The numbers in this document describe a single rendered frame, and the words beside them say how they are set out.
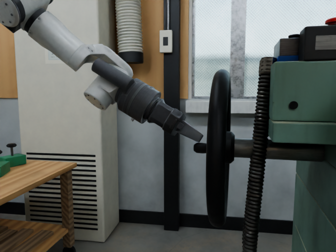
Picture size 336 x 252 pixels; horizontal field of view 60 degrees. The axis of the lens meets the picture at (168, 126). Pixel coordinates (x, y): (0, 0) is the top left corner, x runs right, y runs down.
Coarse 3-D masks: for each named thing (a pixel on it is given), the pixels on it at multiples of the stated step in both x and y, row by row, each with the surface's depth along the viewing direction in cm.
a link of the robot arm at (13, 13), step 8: (0, 0) 57; (8, 0) 56; (0, 8) 58; (8, 8) 57; (16, 8) 57; (0, 16) 59; (8, 16) 59; (16, 16) 58; (8, 24) 60; (16, 24) 60
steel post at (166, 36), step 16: (176, 0) 172; (176, 16) 174; (160, 32) 173; (176, 32) 175; (160, 48) 175; (176, 48) 176; (176, 64) 177; (176, 80) 178; (176, 96) 179; (176, 144) 183; (176, 160) 184; (176, 176) 186; (176, 192) 187; (176, 208) 188; (176, 224) 190
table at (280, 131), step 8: (272, 120) 45; (272, 128) 43; (280, 128) 42; (288, 128) 42; (296, 128) 42; (304, 128) 42; (312, 128) 41; (320, 128) 41; (328, 128) 41; (272, 136) 43; (280, 136) 43; (288, 136) 42; (296, 136) 42; (304, 136) 42; (312, 136) 42; (320, 136) 41; (328, 136) 41
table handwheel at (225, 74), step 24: (216, 72) 50; (216, 96) 44; (216, 120) 42; (216, 144) 41; (240, 144) 53; (288, 144) 51; (312, 144) 50; (216, 168) 41; (216, 192) 42; (216, 216) 45
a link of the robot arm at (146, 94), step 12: (144, 84) 68; (132, 96) 66; (144, 96) 66; (156, 96) 68; (132, 108) 66; (144, 108) 65; (156, 108) 65; (168, 108) 65; (132, 120) 70; (144, 120) 71; (156, 120) 65; (168, 120) 63; (180, 120) 67; (168, 132) 64
